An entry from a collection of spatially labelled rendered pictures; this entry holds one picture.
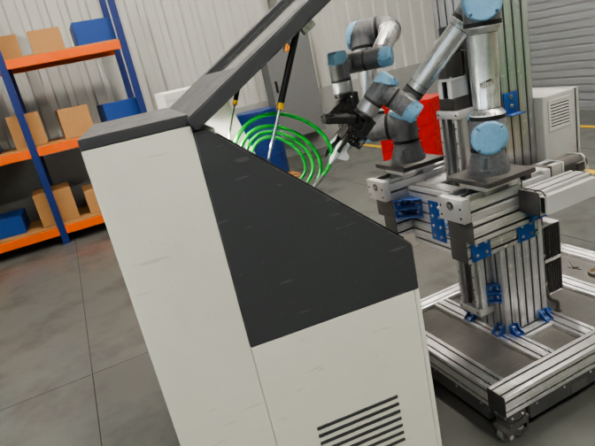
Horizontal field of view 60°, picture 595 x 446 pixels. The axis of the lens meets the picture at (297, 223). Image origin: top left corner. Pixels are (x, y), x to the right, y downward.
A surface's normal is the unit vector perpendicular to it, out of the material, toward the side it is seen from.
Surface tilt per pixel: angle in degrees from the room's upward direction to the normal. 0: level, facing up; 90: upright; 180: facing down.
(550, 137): 90
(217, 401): 90
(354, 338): 90
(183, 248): 90
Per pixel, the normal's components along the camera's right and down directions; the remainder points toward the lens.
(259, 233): 0.31, 0.23
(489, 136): -0.22, 0.47
